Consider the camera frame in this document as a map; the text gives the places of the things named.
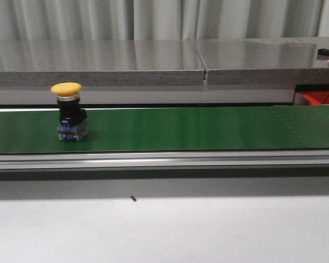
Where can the green conveyor belt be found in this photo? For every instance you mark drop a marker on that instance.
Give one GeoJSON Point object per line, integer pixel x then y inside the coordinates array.
{"type": "Point", "coordinates": [171, 129]}

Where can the aluminium conveyor side rail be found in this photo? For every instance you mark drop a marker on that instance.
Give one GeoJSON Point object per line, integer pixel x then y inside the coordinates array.
{"type": "Point", "coordinates": [152, 160]}

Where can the grey stone slab right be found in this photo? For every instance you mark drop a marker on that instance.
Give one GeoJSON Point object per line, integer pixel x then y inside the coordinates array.
{"type": "Point", "coordinates": [264, 61]}

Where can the grey stone slab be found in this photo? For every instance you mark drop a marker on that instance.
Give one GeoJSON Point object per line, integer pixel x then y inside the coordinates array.
{"type": "Point", "coordinates": [264, 61]}
{"type": "Point", "coordinates": [100, 63]}

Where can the white curtain backdrop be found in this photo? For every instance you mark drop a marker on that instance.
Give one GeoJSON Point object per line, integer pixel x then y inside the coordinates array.
{"type": "Point", "coordinates": [140, 20]}

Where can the small electronic sensor module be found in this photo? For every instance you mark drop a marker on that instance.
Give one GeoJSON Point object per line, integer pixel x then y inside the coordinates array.
{"type": "Point", "coordinates": [323, 54]}

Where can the red plastic bin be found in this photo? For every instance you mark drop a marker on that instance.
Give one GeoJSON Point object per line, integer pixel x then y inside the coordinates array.
{"type": "Point", "coordinates": [317, 97]}

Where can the grey stone slab left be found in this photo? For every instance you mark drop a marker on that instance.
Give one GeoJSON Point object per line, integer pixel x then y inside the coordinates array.
{"type": "Point", "coordinates": [100, 63]}

